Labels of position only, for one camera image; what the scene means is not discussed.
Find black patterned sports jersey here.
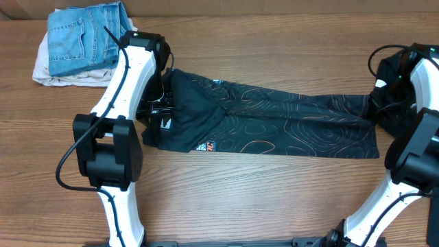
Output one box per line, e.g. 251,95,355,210
142,69,379,158

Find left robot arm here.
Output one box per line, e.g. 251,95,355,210
70,31,172,246

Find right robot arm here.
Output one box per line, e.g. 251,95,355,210
314,43,438,246

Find black garment pile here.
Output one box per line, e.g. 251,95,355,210
377,51,416,137

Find folded white cloth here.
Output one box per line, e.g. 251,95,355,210
32,18,136,86

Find folded blue denim jeans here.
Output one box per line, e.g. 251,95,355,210
47,1,132,77

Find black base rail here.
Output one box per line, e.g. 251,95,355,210
141,237,323,247

